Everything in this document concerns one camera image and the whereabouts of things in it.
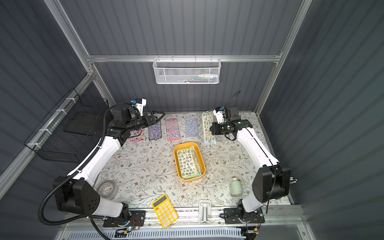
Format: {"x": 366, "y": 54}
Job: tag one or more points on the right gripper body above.
{"x": 216, "y": 128}

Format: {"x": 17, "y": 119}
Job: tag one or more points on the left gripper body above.
{"x": 151, "y": 118}

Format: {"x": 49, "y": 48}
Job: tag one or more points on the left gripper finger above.
{"x": 154, "y": 120}
{"x": 157, "y": 114}

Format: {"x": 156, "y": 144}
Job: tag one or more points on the green dinosaur sticker sheet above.
{"x": 208, "y": 119}

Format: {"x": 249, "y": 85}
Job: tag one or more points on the pale blue jewel sticker sheet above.
{"x": 192, "y": 128}

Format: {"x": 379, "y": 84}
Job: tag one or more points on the yellow storage tray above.
{"x": 199, "y": 156}

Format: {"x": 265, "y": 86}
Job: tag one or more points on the pink cat sticker sheet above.
{"x": 137, "y": 136}

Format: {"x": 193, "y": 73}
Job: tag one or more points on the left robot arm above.
{"x": 75, "y": 192}

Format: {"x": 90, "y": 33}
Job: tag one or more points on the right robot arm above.
{"x": 273, "y": 179}

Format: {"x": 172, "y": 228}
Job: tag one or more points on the items in white basket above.
{"x": 199, "y": 79}

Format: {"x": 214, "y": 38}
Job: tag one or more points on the pale green bottle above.
{"x": 235, "y": 187}

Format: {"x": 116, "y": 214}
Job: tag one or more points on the white tape roll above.
{"x": 108, "y": 189}

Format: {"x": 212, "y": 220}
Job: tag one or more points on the yellow calculator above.
{"x": 165, "y": 211}

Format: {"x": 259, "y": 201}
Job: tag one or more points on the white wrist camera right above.
{"x": 219, "y": 113}

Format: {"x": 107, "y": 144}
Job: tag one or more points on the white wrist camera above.
{"x": 139, "y": 104}
{"x": 219, "y": 113}

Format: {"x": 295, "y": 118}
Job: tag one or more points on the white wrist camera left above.
{"x": 139, "y": 104}

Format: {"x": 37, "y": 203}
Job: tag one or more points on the white wire basket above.
{"x": 166, "y": 73}

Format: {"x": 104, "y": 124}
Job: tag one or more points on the black wire basket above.
{"x": 72, "y": 131}

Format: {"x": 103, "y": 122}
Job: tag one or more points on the white metal bracket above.
{"x": 205, "y": 212}

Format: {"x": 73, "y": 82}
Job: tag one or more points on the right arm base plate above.
{"x": 237, "y": 216}

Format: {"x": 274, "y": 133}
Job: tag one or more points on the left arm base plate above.
{"x": 134, "y": 219}

